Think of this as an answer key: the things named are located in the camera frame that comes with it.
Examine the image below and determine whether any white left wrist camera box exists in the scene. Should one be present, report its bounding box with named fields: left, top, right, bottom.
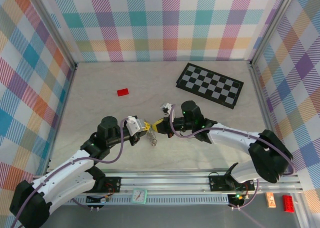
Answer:
left=124, top=115, right=142, bottom=136

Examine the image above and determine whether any grey slotted cable duct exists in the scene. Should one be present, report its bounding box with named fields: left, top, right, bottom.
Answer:
left=58, top=195, right=231, bottom=205

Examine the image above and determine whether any small electronics board with wires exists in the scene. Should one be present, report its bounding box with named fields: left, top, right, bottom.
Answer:
left=86, top=195, right=112, bottom=207
left=227, top=193, right=251, bottom=209

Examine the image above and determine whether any aluminium table edge rail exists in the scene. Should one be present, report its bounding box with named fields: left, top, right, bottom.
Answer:
left=247, top=60, right=291, bottom=174
left=43, top=64, right=78, bottom=176

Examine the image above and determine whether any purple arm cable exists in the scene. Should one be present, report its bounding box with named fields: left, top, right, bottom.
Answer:
left=11, top=118, right=126, bottom=226
left=168, top=104, right=295, bottom=210

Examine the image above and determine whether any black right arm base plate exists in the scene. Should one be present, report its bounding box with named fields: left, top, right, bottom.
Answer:
left=208, top=175, right=256, bottom=193

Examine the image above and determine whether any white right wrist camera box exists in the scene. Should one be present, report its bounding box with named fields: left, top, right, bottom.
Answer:
left=159, top=102, right=176, bottom=119

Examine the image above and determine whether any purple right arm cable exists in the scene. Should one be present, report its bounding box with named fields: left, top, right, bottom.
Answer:
left=168, top=104, right=295, bottom=210

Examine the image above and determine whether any aluminium frame post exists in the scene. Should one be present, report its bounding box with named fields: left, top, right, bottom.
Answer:
left=248, top=0, right=301, bottom=66
left=31, top=0, right=78, bottom=70

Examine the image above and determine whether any mint green alarm clock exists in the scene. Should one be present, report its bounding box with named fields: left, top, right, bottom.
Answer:
left=131, top=188, right=148, bottom=205

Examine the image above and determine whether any aluminium mounting rail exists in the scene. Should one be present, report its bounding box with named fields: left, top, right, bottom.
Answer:
left=27, top=172, right=304, bottom=194

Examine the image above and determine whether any orange wooden block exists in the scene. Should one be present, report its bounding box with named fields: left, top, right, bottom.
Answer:
left=265, top=192, right=277, bottom=209

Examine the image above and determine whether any silver metal keyring plate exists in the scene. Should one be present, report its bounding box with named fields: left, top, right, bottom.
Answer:
left=146, top=129, right=159, bottom=147

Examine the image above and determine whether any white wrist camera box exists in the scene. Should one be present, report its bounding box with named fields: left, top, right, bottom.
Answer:
left=159, top=102, right=176, bottom=119
left=124, top=115, right=142, bottom=136

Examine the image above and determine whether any black grey chessboard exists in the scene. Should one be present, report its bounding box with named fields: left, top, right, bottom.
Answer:
left=175, top=62, right=245, bottom=110

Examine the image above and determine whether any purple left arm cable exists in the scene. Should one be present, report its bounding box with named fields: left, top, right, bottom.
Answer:
left=11, top=118, right=126, bottom=226

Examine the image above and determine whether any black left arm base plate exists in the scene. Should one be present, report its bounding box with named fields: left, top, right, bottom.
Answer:
left=93, top=177, right=122, bottom=194

